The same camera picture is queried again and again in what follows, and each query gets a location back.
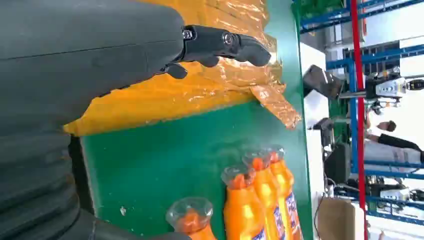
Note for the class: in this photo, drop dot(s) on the orange drink bottle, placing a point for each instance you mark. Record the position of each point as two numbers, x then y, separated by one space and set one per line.
288 198
242 212
190 218
265 195

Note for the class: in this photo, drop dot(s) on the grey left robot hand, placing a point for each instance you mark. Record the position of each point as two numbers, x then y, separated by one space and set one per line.
82 49

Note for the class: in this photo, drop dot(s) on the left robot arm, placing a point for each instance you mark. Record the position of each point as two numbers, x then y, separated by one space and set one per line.
33 185

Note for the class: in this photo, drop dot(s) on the red pole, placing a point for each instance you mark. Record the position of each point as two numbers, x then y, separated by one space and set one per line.
359 132

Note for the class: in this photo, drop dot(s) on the yellow sheet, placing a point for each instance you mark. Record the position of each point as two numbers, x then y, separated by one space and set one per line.
172 99

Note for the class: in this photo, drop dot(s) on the cardboard box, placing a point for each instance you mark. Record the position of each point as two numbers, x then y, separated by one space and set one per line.
336 218

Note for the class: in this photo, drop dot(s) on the white grey machine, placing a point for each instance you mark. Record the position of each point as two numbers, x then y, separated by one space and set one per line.
389 86

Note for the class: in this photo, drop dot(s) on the blue metal rack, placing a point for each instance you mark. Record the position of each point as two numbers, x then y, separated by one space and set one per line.
353 152

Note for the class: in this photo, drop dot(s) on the green mat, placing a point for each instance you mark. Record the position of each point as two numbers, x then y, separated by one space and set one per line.
165 159

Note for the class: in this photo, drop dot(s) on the black case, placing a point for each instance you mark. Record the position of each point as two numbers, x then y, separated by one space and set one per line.
338 164

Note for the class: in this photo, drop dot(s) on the person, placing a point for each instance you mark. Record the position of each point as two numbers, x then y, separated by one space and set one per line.
394 140

